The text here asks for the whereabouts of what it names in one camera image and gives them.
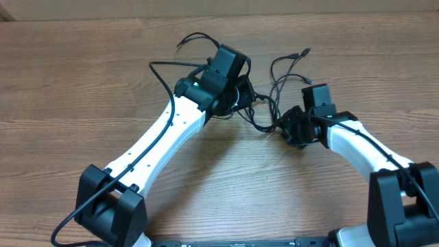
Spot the thin black cable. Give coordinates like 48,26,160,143
176,32,222,51

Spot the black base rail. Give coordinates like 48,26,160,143
152,237,338,247

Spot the black USB cable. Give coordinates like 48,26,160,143
236,47,311,134

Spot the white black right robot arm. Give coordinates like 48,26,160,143
276,84,438,247

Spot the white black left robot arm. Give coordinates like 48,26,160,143
73,45,252,246

